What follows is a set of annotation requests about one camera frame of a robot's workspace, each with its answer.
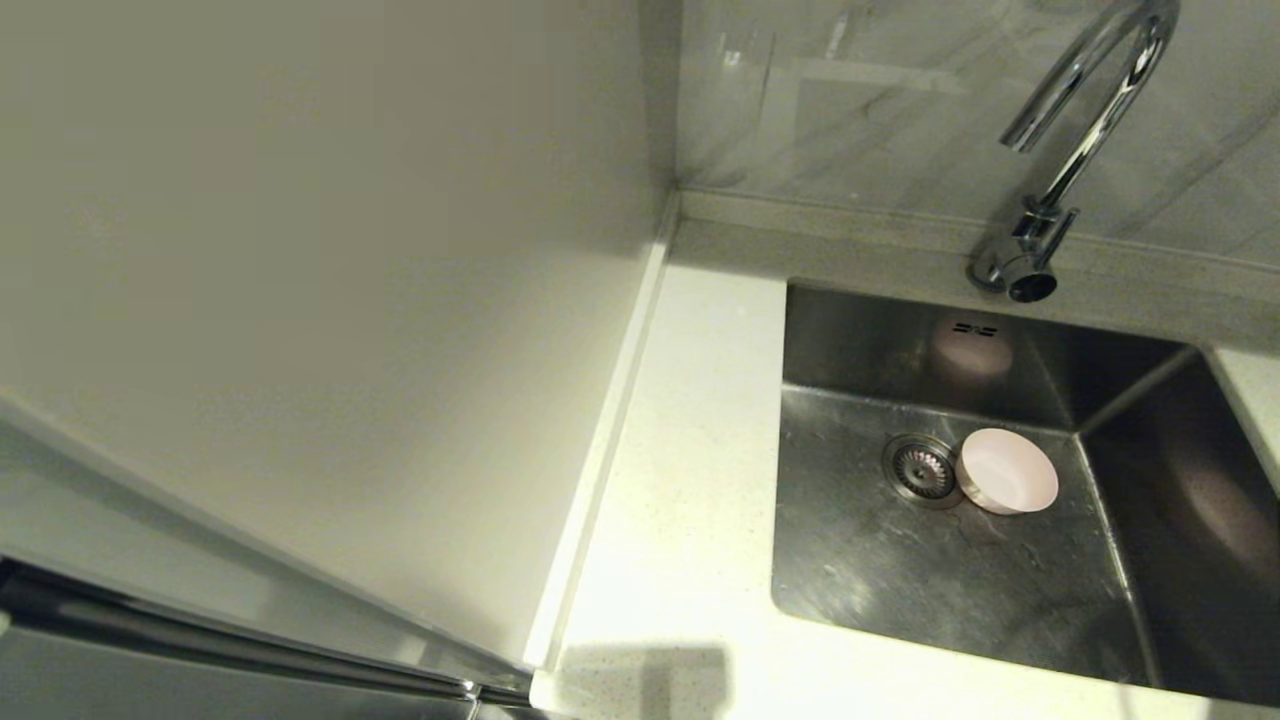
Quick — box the stainless steel sink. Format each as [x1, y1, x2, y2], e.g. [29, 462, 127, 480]
[770, 280, 1280, 707]

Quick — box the white edge trim strip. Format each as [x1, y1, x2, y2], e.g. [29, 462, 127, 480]
[522, 190, 683, 671]

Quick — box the round metal drain strainer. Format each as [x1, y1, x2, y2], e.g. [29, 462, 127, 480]
[881, 433, 966, 510]

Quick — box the tall white cabinet panel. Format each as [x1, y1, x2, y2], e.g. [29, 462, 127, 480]
[0, 0, 681, 669]

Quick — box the pink bowl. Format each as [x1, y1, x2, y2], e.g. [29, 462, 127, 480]
[955, 427, 1060, 516]

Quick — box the chrome gooseneck faucet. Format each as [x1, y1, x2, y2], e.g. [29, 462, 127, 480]
[966, 0, 1182, 304]

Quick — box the grey glossy appliance door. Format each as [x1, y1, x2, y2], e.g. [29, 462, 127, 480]
[0, 400, 536, 720]

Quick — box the steel appliance handle bar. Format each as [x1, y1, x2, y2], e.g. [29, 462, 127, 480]
[0, 558, 533, 709]

